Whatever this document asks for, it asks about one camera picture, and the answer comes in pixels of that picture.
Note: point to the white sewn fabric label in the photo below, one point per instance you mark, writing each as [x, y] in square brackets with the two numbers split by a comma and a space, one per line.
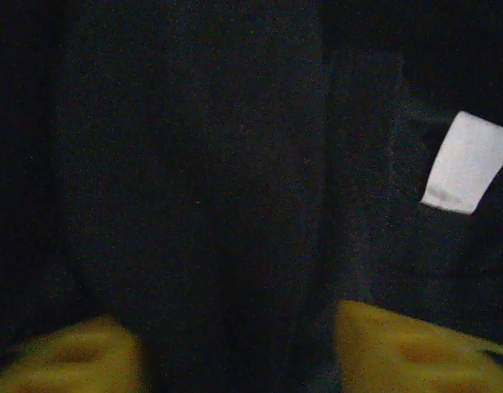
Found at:
[464, 163]

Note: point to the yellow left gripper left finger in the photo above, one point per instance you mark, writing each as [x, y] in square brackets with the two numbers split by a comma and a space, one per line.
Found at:
[71, 360]

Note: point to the dark fabric garment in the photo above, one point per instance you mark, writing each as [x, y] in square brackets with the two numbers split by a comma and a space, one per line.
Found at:
[235, 163]

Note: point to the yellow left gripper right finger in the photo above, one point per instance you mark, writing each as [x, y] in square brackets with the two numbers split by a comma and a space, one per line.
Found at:
[415, 360]

